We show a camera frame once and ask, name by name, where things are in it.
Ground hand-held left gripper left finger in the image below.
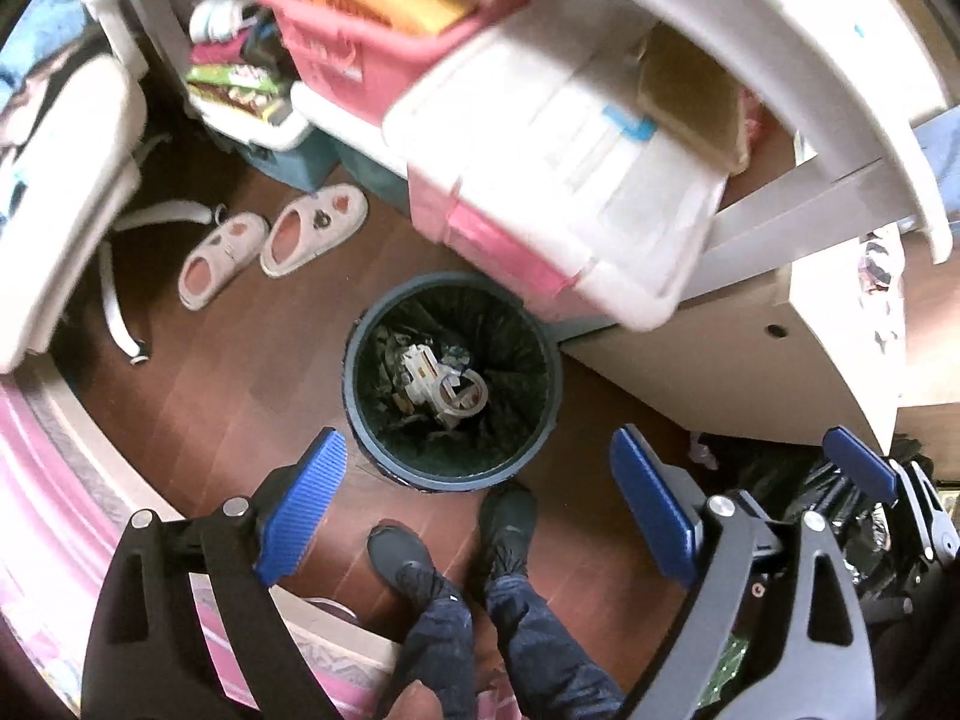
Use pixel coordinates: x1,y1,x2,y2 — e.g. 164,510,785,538
79,426,350,720

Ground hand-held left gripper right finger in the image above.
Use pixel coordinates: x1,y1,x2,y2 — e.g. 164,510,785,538
609,424,878,720

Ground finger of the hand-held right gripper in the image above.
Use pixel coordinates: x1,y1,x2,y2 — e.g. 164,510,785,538
821,426,959,565

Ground dark blue trash bin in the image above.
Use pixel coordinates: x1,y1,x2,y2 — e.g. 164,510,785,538
343,272,563,494

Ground black plastic bag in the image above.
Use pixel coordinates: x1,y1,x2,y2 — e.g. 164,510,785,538
731,435,960,601

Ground person's right leg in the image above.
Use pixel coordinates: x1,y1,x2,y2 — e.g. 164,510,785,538
480,484,627,720

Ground person's leg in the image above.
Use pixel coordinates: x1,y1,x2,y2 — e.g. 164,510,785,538
480,484,627,720
367,525,477,720

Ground person's left leg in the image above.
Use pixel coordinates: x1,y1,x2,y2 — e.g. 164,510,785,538
367,525,477,720

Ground beige wooden cabinet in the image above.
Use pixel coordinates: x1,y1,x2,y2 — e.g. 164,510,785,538
562,225,908,451

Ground white plastic packaging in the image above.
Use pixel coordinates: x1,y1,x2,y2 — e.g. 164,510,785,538
394,343,490,432

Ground pink patterned blanket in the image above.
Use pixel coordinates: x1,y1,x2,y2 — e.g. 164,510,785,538
0,375,406,720

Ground pink white slipper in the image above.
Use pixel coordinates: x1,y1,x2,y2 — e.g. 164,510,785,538
178,212,271,312
259,184,370,280

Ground blue storage box white lid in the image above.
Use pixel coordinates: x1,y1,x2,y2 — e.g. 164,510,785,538
199,90,338,192

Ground pink storage box white lid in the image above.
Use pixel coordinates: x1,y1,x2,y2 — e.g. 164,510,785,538
382,22,728,331

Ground brown cardboard piece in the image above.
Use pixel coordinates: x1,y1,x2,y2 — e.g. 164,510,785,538
637,22,751,173

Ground white chair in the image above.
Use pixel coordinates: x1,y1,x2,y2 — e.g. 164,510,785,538
0,0,215,376

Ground stack of folded clothes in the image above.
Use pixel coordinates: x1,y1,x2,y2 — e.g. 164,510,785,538
184,37,301,128

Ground pink plastic basket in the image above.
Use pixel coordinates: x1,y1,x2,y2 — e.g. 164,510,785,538
251,0,530,128

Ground white desk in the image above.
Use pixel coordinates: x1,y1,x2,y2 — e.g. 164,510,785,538
517,0,953,263

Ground white sneaker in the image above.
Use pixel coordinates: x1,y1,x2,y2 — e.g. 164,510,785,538
187,0,260,42

